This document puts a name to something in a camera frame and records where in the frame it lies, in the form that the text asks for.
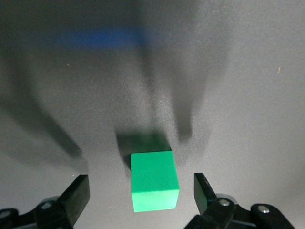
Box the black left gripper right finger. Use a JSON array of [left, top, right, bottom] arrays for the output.
[[193, 172, 295, 229]]

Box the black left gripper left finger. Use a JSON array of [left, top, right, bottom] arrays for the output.
[[0, 174, 91, 229]]

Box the small green cube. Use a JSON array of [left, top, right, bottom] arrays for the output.
[[130, 150, 180, 213]]

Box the blue plastic storage bin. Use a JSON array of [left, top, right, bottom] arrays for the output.
[[45, 27, 150, 52]]

